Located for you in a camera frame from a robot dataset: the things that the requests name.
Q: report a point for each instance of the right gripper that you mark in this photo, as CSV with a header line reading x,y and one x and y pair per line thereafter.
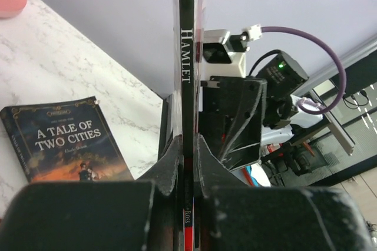
x,y
231,119

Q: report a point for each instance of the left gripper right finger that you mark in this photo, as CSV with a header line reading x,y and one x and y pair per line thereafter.
x,y
229,215

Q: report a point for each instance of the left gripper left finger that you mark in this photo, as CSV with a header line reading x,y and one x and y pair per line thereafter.
x,y
144,214

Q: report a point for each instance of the A Tale of Two Cities book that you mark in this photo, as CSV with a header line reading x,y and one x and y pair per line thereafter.
x,y
66,141

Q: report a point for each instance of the Hamlet red cover book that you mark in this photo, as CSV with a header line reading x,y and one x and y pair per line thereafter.
x,y
189,18

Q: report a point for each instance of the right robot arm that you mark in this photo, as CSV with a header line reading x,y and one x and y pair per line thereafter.
x,y
283,110

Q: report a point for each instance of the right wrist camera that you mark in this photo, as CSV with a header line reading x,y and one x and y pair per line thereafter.
x,y
224,54

